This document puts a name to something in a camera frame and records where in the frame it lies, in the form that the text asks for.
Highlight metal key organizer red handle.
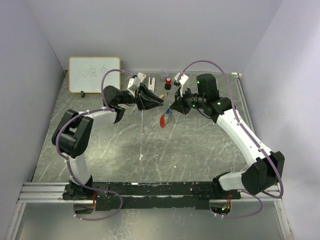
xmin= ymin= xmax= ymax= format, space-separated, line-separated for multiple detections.
xmin=159 ymin=110 xmax=176 ymax=128

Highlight aluminium front rail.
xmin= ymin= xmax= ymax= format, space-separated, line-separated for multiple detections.
xmin=18 ymin=182 xmax=281 ymax=204

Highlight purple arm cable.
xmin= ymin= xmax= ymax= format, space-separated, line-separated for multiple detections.
xmin=176 ymin=59 xmax=284 ymax=219
xmin=55 ymin=68 xmax=137 ymax=221

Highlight blue key tag with key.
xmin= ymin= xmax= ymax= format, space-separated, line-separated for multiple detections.
xmin=166 ymin=108 xmax=173 ymax=118

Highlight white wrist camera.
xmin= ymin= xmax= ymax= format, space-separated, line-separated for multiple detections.
xmin=174 ymin=72 xmax=189 ymax=97
xmin=127 ymin=75 xmax=141 ymax=96

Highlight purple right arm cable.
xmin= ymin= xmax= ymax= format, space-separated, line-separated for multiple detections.
xmin=176 ymin=59 xmax=284 ymax=219

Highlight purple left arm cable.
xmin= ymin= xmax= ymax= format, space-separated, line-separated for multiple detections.
xmin=55 ymin=68 xmax=137 ymax=221

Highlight aluminium rail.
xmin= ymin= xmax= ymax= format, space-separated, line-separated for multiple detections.
xmin=231 ymin=71 xmax=271 ymax=182
xmin=18 ymin=182 xmax=281 ymax=204

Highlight white stapler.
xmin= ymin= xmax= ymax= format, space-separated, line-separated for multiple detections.
xmin=148 ymin=77 xmax=156 ymax=93

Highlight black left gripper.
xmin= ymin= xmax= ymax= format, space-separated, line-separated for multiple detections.
xmin=118 ymin=83 xmax=164 ymax=112

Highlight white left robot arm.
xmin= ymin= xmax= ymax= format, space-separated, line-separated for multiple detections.
xmin=51 ymin=83 xmax=164 ymax=200

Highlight clear plastic cup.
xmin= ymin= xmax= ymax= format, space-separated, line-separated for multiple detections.
xmin=160 ymin=69 xmax=169 ymax=81

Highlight yellow key tag with key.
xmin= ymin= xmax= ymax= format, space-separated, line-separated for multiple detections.
xmin=159 ymin=92 xmax=169 ymax=99

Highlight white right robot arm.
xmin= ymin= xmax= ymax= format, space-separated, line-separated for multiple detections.
xmin=170 ymin=73 xmax=285 ymax=199

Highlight white board yellow frame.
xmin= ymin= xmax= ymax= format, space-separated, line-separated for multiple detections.
xmin=68 ymin=56 xmax=121 ymax=94

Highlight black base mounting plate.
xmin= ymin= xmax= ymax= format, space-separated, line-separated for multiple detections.
xmin=62 ymin=181 xmax=241 ymax=211

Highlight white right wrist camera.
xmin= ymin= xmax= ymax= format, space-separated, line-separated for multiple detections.
xmin=174 ymin=72 xmax=189 ymax=97

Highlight aluminium right side rail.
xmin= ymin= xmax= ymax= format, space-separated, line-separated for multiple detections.
xmin=231 ymin=71 xmax=271 ymax=182

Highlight green white staples box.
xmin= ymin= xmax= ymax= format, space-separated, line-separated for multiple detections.
xmin=134 ymin=72 xmax=147 ymax=83

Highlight red black stamp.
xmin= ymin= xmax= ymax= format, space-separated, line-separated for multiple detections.
xmin=164 ymin=77 xmax=172 ymax=90

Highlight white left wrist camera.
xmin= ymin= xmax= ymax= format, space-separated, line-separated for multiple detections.
xmin=127 ymin=75 xmax=141 ymax=96

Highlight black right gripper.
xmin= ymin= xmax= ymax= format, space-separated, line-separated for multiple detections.
xmin=170 ymin=84 xmax=206 ymax=115

